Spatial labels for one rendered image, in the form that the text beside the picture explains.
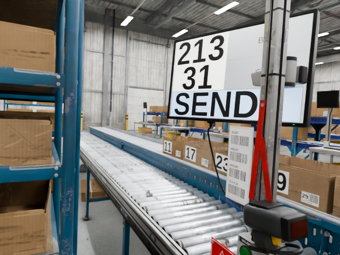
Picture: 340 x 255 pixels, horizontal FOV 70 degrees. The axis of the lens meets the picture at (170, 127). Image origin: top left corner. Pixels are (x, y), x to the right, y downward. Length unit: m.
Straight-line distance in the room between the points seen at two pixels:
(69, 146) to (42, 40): 0.24
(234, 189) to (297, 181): 0.65
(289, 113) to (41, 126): 0.61
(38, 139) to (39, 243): 0.23
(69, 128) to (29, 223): 0.23
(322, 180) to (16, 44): 1.17
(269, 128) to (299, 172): 0.71
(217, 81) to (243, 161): 0.30
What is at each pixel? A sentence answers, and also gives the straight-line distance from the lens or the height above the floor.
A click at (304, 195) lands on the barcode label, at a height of 0.93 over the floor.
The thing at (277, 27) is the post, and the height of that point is 1.47.
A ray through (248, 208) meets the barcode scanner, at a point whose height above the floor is 1.07.
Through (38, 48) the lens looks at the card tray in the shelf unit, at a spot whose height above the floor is 1.40.
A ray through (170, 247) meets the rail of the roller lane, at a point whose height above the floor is 0.74.
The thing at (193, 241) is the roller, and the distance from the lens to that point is 1.12.
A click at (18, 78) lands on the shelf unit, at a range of 0.59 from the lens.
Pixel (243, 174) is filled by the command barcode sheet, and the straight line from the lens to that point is 0.65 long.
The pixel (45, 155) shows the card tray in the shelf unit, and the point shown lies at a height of 1.16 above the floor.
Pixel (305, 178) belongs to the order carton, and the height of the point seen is 1.01.
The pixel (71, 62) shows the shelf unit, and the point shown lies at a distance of 0.59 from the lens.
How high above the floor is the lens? 1.27
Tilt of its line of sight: 3 degrees down
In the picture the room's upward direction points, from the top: 3 degrees clockwise
